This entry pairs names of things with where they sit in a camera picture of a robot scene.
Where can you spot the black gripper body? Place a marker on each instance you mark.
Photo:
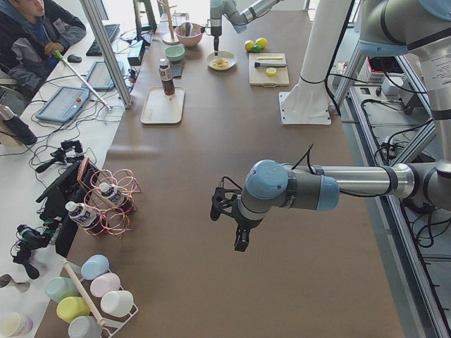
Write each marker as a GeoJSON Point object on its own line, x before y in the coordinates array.
{"type": "Point", "coordinates": [244, 223]}
{"type": "Point", "coordinates": [215, 31]}

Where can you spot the white round plate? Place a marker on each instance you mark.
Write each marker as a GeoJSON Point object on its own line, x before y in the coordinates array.
{"type": "Point", "coordinates": [222, 54]}

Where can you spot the braided glazed donut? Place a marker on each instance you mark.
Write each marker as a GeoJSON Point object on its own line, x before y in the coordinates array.
{"type": "Point", "coordinates": [220, 63]}

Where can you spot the cream serving tray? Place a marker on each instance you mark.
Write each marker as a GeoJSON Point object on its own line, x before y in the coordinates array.
{"type": "Point", "coordinates": [160, 108]}

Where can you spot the pink bowl with ice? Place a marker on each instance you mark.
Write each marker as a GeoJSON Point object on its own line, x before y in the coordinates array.
{"type": "Point", "coordinates": [190, 41]}

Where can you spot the steel funnel scoop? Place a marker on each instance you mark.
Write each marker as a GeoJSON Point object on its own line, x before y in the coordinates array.
{"type": "Point", "coordinates": [186, 29]}

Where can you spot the yellow lemon lower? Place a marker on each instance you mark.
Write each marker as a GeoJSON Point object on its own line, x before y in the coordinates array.
{"type": "Point", "coordinates": [249, 44]}

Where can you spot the yellow lemon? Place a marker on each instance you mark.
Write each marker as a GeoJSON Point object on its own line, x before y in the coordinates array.
{"type": "Point", "coordinates": [262, 42]}
{"type": "Point", "coordinates": [249, 44]}

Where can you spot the green lime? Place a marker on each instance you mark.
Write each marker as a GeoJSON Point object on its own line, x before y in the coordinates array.
{"type": "Point", "coordinates": [256, 49]}

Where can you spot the green bowl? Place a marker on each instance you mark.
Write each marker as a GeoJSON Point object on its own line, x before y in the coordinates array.
{"type": "Point", "coordinates": [175, 53]}

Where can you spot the wooden mug tree stand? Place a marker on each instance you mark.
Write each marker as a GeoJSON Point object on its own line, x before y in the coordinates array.
{"type": "Point", "coordinates": [169, 38]}

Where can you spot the grey folded cloth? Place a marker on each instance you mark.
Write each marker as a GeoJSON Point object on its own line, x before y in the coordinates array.
{"type": "Point", "coordinates": [177, 70]}

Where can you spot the steel cylinder grinder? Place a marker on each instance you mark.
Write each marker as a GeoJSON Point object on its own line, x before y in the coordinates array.
{"type": "Point", "coordinates": [269, 65]}

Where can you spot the yellow lemon upper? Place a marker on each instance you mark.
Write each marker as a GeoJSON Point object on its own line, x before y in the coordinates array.
{"type": "Point", "coordinates": [262, 42]}

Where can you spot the yellow plastic knife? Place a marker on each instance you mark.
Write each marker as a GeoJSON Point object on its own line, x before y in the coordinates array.
{"type": "Point", "coordinates": [270, 58]}

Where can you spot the wooden cutting board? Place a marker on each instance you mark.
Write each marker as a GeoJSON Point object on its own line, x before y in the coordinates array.
{"type": "Point", "coordinates": [258, 77]}

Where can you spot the dark tea bottle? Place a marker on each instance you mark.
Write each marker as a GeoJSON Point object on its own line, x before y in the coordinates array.
{"type": "Point", "coordinates": [166, 77]}

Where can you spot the half lemon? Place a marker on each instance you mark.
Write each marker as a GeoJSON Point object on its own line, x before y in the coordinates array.
{"type": "Point", "coordinates": [271, 72]}

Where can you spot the blue teach pendant far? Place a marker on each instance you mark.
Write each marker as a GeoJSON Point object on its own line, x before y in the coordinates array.
{"type": "Point", "coordinates": [98, 77]}

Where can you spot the blue teach pendant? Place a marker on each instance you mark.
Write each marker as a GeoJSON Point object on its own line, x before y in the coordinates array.
{"type": "Point", "coordinates": [98, 77]}
{"type": "Point", "coordinates": [64, 105]}

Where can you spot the bottle in rack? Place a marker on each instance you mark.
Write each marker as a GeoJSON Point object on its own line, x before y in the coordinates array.
{"type": "Point", "coordinates": [115, 196]}
{"type": "Point", "coordinates": [86, 217]}

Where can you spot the white cup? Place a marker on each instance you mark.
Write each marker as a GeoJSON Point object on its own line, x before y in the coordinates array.
{"type": "Point", "coordinates": [117, 303]}

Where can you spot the black computer mouse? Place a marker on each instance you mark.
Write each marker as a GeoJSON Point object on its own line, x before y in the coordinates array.
{"type": "Point", "coordinates": [74, 58]}

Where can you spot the pink cup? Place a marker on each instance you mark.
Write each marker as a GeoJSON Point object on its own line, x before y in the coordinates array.
{"type": "Point", "coordinates": [105, 283]}

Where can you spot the blue cup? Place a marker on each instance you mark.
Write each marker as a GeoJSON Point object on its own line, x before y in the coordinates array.
{"type": "Point", "coordinates": [95, 266]}

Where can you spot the blue teach pendant near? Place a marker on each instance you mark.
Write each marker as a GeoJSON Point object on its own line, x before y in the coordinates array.
{"type": "Point", "coordinates": [64, 105]}

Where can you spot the grey cup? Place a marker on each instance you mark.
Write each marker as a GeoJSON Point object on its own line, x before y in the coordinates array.
{"type": "Point", "coordinates": [84, 327]}

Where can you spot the seated person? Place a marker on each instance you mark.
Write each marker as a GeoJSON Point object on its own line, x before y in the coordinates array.
{"type": "Point", "coordinates": [31, 32]}

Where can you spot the yellow cup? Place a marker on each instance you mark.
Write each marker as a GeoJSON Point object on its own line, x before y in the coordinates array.
{"type": "Point", "coordinates": [72, 307]}

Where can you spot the green cup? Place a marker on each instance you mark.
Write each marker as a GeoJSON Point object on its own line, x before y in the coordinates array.
{"type": "Point", "coordinates": [59, 288]}

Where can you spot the black thermos bottle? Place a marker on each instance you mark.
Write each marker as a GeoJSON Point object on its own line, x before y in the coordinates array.
{"type": "Point", "coordinates": [20, 130]}

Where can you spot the aluminium frame post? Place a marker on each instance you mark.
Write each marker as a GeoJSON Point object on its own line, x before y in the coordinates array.
{"type": "Point", "coordinates": [93, 16]}

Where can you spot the copper wire bottle rack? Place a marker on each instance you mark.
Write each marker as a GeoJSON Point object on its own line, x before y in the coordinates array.
{"type": "Point", "coordinates": [115, 221]}

